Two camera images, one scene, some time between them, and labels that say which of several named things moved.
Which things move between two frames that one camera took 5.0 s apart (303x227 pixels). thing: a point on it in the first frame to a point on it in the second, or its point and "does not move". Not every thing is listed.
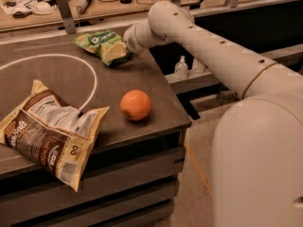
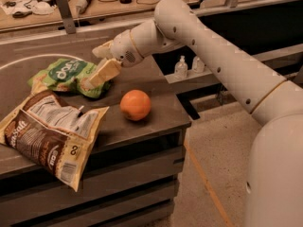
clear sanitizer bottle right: x=198 y=66 does not move
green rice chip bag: x=108 y=44 to x=69 y=75
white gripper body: x=130 y=42 to x=123 y=48
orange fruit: x=135 y=104 does not move
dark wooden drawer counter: x=133 y=170 does not move
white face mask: x=43 y=8 does not move
